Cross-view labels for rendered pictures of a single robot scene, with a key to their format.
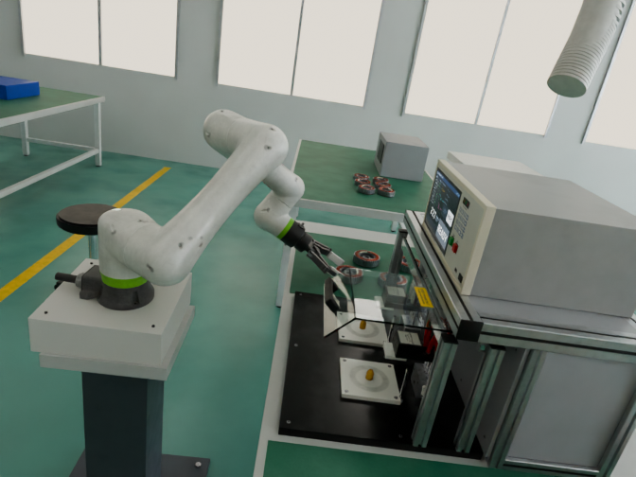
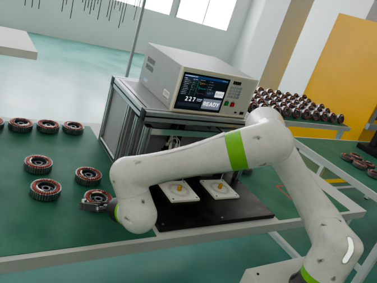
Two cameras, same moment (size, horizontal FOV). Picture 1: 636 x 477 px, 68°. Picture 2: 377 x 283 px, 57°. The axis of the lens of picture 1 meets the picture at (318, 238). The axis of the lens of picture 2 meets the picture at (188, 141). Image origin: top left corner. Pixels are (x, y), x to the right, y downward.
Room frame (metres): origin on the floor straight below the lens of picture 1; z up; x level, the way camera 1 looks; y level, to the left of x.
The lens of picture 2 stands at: (2.09, 0.97, 1.60)
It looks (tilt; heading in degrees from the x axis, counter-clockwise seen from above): 22 degrees down; 236
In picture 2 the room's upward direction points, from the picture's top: 18 degrees clockwise
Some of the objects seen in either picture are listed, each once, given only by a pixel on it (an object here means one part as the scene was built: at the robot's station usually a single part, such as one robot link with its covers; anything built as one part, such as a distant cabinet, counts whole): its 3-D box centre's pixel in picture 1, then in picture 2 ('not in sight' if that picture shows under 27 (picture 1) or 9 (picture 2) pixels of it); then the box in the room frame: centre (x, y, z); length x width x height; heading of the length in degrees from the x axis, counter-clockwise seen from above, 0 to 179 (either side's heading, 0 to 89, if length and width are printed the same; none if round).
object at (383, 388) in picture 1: (368, 379); (219, 188); (1.03, -0.19, 0.78); 0.15 x 0.15 x 0.01; 3
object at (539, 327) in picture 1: (505, 270); (187, 103); (1.17, -0.51, 1.09); 0.68 x 0.44 x 0.05; 3
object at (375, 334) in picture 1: (362, 328); (178, 191); (1.27, -0.18, 0.78); 0.15 x 0.15 x 0.01; 3
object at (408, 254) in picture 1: (418, 280); (205, 134); (1.16, -0.29, 1.03); 0.62 x 0.01 x 0.03; 3
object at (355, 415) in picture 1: (369, 358); (197, 191); (1.15, -0.20, 0.76); 0.64 x 0.47 x 0.02; 3
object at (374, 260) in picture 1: (366, 258); (45, 189); (1.84, -0.22, 0.77); 0.11 x 0.11 x 0.04
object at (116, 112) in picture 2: not in sight; (114, 124); (1.49, -0.57, 0.91); 0.28 x 0.03 x 0.32; 93
